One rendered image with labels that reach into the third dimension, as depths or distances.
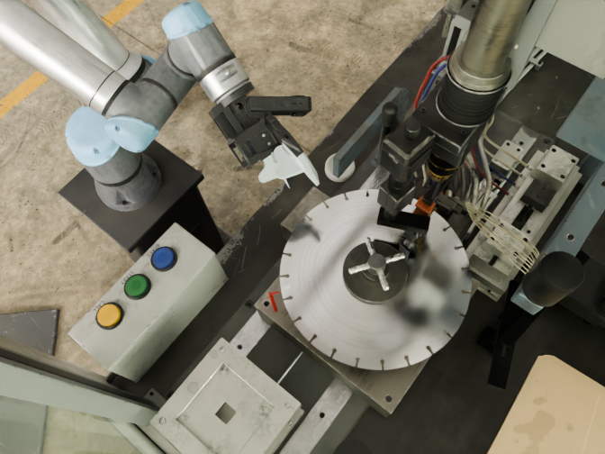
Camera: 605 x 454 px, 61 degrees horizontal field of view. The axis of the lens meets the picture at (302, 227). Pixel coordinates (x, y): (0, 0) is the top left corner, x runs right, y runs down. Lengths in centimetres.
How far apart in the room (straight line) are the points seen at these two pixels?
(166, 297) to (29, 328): 118
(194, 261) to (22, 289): 129
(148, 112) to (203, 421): 52
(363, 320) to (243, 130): 37
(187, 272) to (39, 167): 153
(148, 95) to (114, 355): 45
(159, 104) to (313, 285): 40
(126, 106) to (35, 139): 164
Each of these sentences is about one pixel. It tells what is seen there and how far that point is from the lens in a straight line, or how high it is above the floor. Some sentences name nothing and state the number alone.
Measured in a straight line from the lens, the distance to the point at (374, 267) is 85.
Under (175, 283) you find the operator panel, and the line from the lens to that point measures 99.
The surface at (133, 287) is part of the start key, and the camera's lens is 100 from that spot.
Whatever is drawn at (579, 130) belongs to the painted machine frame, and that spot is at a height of 125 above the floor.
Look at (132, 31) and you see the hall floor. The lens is 275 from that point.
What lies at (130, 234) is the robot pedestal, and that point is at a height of 75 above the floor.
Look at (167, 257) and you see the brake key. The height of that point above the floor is 91.
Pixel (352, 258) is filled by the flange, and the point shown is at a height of 96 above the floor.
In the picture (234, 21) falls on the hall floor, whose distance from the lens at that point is 266.
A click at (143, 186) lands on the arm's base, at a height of 80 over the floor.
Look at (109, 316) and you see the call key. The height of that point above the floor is 91.
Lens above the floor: 179
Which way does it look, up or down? 65 degrees down
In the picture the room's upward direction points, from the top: 6 degrees counter-clockwise
